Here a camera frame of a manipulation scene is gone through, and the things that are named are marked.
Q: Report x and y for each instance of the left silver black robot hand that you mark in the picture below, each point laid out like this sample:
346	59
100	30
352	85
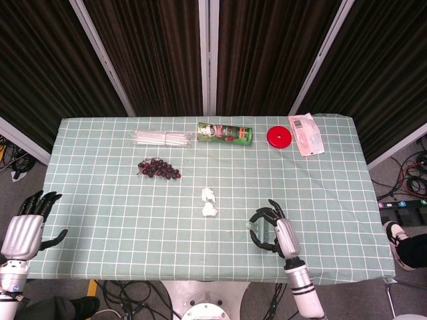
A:
21	233

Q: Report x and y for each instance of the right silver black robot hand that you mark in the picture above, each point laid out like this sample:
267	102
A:
287	236

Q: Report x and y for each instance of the teal plastic hand brush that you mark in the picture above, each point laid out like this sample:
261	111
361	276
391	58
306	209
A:
263	230

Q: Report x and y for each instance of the white tissue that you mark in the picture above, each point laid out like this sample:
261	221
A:
208	194
209	210

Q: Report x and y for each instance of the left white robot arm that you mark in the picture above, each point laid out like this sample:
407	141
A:
8	280

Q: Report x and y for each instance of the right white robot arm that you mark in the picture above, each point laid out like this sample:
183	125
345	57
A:
303	290

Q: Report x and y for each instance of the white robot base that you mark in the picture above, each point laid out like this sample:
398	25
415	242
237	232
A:
203	300

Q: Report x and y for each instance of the dark grey trouser leg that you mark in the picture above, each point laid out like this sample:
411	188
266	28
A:
50	310

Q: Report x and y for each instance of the black shoe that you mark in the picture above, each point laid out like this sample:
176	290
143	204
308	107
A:
85	305

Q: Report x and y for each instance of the red round lid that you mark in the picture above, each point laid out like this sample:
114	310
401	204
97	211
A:
279	137

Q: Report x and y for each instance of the pink white plastic packet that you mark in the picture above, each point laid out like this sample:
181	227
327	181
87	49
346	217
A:
307	136

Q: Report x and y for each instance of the white sneaker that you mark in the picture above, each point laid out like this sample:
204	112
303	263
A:
395	233

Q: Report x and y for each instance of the green checked tablecloth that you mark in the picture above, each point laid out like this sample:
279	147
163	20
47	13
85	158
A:
133	226

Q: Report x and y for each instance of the black power strip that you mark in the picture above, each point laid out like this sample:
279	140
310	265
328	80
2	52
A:
402	204

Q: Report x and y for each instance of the green printed cylinder can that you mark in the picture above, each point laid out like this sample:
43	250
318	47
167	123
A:
223	134

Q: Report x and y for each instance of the black trouser leg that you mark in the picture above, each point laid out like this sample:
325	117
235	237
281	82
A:
415	250

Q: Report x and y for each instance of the dark red grape bunch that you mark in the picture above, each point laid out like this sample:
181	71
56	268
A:
158	168

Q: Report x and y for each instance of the clear pack of straws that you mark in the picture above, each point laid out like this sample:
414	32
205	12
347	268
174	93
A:
160	138

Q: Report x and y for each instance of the dark pleated curtain panel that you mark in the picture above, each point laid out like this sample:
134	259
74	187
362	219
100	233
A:
383	73
267	53
150	53
40	66

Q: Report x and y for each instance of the white frame floor rail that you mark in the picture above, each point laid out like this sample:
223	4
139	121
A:
397	146
23	140

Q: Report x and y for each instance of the white metal frame post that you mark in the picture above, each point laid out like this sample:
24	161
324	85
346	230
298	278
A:
322	53
208	56
100	53

